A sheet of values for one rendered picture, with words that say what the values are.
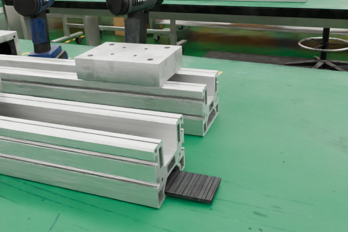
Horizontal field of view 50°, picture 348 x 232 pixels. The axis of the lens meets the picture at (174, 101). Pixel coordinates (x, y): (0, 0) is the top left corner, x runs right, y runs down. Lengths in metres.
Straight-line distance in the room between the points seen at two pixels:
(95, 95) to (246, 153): 0.28
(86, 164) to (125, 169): 0.06
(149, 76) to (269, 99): 0.27
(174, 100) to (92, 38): 2.79
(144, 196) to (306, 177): 0.22
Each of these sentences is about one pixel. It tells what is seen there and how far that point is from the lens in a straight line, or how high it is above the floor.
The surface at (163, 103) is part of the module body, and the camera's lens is 0.62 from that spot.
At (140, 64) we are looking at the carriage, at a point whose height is 0.90.
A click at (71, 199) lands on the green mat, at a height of 0.78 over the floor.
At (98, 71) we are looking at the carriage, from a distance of 0.65.
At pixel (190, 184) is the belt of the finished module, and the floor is 0.79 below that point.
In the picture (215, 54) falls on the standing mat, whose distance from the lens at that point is 3.80.
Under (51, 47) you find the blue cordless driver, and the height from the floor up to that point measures 0.85.
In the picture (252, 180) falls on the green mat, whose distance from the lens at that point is 0.52.
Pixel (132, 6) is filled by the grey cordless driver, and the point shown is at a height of 0.96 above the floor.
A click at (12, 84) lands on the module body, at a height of 0.84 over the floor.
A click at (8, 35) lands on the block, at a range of 1.11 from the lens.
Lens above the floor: 1.08
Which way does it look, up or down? 23 degrees down
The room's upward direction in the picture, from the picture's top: 3 degrees counter-clockwise
